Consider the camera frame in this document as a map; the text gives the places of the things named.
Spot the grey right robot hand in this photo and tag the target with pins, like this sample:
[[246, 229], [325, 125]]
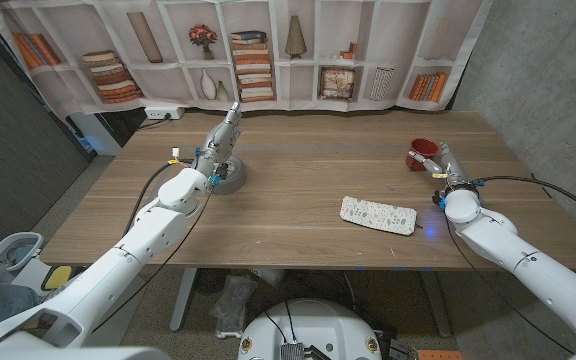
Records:
[[453, 170]]

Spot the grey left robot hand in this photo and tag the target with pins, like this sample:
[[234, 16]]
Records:
[[220, 142]]

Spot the red speckled mug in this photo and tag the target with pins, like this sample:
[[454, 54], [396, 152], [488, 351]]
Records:
[[420, 149]]

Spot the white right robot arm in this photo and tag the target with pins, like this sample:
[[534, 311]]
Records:
[[518, 255]]

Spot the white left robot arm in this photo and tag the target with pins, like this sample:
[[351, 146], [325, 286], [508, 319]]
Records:
[[118, 265]]

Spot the folded white patterned cloth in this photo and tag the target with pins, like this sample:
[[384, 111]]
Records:
[[378, 215]]

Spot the grey round saucer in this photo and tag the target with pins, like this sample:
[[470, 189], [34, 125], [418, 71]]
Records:
[[238, 175]]

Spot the white power strip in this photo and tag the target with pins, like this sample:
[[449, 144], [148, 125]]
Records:
[[163, 113]]

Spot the printed bookshelf backdrop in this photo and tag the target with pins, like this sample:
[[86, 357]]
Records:
[[178, 45]]

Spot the grey metal table leg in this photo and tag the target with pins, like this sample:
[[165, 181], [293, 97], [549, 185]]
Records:
[[435, 305], [183, 300]]

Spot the clear plastic bag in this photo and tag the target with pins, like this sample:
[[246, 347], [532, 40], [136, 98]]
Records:
[[233, 300]]

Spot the orange box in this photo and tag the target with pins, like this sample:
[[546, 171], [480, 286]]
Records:
[[440, 355]]

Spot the white robot torso base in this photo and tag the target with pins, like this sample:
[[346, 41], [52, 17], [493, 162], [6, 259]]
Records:
[[313, 325]]

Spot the yellow and black pad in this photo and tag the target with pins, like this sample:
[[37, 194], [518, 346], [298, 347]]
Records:
[[57, 277]]

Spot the white plastic bin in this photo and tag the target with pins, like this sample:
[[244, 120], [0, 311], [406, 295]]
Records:
[[3, 250]]

